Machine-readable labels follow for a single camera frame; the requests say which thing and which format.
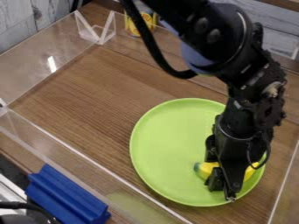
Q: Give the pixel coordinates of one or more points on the clear acrylic triangular bracket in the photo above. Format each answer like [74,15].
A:
[95,33]

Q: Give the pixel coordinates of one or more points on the blue plastic clamp block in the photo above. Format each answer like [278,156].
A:
[64,199]

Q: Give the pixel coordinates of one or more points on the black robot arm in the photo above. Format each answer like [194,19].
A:
[222,45]

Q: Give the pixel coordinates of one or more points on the clear acrylic enclosure wall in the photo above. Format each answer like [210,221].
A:
[32,145]

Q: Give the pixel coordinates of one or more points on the green plate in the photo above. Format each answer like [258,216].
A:
[167,145]

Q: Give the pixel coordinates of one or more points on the yellow blue labelled can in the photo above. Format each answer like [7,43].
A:
[150,19]

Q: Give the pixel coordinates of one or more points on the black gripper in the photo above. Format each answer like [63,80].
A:
[234,153]

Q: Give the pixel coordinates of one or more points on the yellow toy banana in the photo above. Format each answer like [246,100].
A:
[203,170]

